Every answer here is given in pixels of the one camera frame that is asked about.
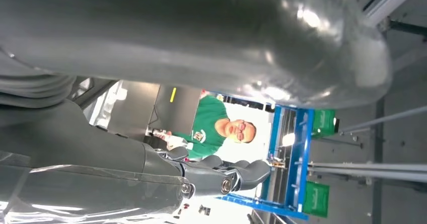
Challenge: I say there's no person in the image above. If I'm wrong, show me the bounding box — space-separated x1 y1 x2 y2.
154 95 257 160

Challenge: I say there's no blue upright panel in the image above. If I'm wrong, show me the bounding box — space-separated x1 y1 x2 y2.
217 104 315 220

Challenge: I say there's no green panel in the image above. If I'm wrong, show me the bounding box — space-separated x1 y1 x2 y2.
312 109 337 138
302 181 330 218

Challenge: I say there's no grey metal bar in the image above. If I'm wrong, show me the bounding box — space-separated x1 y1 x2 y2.
307 162 427 184
338 106 427 135

